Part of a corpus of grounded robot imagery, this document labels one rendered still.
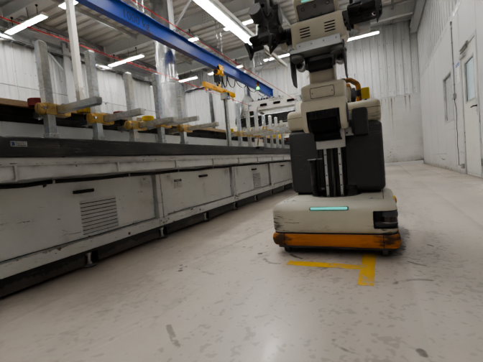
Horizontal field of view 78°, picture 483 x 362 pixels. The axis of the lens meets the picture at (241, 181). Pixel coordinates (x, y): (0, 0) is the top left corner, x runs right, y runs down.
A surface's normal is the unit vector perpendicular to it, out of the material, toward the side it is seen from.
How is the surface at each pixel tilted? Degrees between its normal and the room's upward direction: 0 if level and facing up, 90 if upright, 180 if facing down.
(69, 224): 90
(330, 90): 98
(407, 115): 90
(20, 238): 89
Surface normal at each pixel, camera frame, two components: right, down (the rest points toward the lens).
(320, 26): -0.40, 0.22
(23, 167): 0.90, -0.06
